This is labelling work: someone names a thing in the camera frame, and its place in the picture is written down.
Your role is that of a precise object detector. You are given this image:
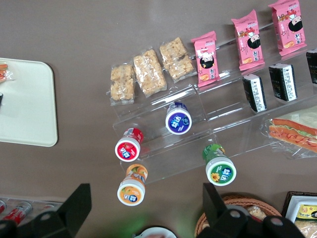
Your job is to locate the clear bag of puffed snacks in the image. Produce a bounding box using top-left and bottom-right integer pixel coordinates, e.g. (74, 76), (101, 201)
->
(293, 219), (317, 238)
(246, 205), (267, 222)

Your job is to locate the clear acrylic bottle rack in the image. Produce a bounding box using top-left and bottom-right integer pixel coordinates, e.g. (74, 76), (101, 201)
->
(0, 195), (64, 224)

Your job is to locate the red gum bottle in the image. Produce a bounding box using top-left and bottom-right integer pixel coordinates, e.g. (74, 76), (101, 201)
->
(114, 127), (145, 163)

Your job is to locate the brown wicker snack basket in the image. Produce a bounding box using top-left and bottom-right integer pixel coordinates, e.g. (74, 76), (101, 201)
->
(194, 195), (283, 238)

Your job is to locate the cream plastic tray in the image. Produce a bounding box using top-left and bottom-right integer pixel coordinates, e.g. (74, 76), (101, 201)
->
(0, 57), (58, 148)

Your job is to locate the clear-wrapped rice crispy bar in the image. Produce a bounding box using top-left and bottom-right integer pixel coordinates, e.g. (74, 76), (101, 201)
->
(158, 37), (198, 84)
(132, 47), (168, 98)
(106, 63), (137, 107)

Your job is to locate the yellow green snack packet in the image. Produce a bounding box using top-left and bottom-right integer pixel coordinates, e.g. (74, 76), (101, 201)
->
(296, 203), (317, 222)

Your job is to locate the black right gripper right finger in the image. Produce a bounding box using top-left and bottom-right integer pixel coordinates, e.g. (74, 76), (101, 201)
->
(202, 182), (228, 228)

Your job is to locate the black rectangular tray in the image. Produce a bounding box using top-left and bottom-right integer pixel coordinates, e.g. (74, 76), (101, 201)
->
(281, 190), (317, 218)

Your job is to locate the pink cartoon snack packet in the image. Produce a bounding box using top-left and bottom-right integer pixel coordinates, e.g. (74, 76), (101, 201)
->
(190, 30), (221, 88)
(231, 9), (266, 72)
(268, 0), (308, 58)

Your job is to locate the blue gum bottle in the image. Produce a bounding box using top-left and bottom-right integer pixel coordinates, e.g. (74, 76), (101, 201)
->
(165, 101), (193, 135)

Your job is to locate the orange gum bottle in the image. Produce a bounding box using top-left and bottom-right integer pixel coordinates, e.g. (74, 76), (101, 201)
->
(116, 163), (149, 207)

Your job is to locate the wrapped triangle sandwich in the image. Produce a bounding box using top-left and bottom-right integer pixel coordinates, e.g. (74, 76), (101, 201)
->
(0, 62), (16, 83)
(259, 105), (317, 160)

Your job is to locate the white rectangular dish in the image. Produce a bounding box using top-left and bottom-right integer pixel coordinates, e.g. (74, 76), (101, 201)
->
(286, 195), (317, 224)

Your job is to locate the green gum bottle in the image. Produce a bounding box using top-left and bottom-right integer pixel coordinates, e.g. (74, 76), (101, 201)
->
(202, 143), (237, 186)

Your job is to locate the clear acrylic stepped stand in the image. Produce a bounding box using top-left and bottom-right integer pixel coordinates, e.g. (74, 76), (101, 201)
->
(106, 21), (317, 184)

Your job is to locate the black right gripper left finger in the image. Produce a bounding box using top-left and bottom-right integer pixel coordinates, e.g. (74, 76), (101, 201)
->
(56, 183), (92, 238)

